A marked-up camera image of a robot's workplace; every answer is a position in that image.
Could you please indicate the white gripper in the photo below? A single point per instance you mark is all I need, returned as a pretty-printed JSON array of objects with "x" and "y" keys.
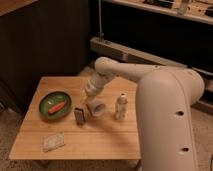
[{"x": 90, "y": 90}]

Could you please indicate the dark eraser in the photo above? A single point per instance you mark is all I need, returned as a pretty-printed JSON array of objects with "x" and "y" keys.
[{"x": 79, "y": 116}]

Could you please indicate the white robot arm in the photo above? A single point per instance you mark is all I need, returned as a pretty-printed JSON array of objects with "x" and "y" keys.
[{"x": 163, "y": 100}]

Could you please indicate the white tipped-over cup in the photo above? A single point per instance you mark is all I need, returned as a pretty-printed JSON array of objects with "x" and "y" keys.
[{"x": 96, "y": 108}]

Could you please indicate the green bowl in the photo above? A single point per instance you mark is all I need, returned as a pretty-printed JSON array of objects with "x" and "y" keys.
[{"x": 52, "y": 99}]

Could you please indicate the small white bottle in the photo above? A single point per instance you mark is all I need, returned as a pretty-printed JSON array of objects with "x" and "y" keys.
[{"x": 121, "y": 107}]

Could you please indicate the orange carrot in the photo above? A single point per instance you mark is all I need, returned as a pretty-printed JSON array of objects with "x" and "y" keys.
[{"x": 56, "y": 108}]

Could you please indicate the wooden table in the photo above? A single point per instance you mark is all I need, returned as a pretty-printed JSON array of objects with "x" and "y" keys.
[{"x": 100, "y": 138}]

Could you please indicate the clear plastic snack packet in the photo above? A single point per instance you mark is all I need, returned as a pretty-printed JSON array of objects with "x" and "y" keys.
[{"x": 53, "y": 142}]

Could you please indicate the dark wooden cabinet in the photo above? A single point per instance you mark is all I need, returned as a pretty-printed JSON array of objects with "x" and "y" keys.
[{"x": 46, "y": 38}]

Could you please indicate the metal shelf rack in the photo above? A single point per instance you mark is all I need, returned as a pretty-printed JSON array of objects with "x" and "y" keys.
[{"x": 135, "y": 35}]

